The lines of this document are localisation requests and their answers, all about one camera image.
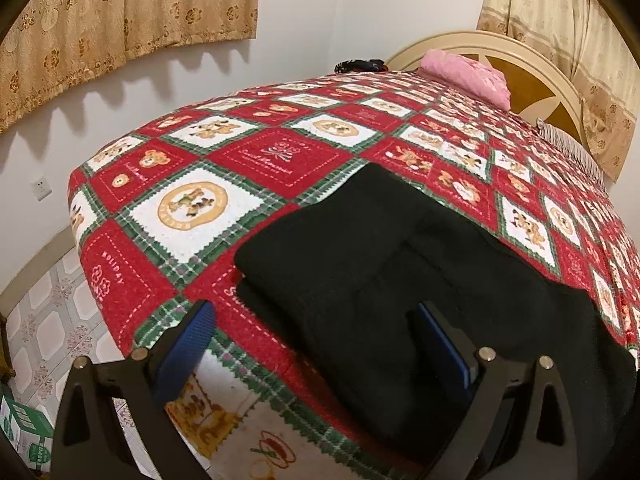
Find green and white cardboard box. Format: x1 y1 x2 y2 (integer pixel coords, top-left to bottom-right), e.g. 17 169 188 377
0 394 55 473

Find beige floral headboard curtain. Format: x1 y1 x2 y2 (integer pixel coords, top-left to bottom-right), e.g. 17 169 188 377
476 0 640 183

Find black tangled item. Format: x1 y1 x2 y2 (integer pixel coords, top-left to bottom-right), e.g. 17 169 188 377
334 58 390 75

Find red printed bear blanket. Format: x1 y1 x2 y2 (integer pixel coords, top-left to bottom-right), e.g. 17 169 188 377
67 71 640 480

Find beige floral side curtain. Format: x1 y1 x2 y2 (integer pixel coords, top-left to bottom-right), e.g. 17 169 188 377
0 0 262 133

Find striped pillow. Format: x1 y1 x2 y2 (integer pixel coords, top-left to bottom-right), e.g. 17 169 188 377
536 120 608 193

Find pink pillow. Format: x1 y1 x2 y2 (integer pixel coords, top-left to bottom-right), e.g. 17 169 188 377
419 49 512 112

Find black pants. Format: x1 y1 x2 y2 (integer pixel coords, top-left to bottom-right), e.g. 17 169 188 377
234 164 637 480

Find cream wooden headboard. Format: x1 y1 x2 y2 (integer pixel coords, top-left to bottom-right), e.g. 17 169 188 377
386 30 598 161

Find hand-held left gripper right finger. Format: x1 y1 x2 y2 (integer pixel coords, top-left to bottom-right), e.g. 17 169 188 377
411 301 583 480

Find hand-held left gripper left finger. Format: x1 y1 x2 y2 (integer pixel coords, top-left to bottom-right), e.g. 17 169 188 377
52 300 217 480

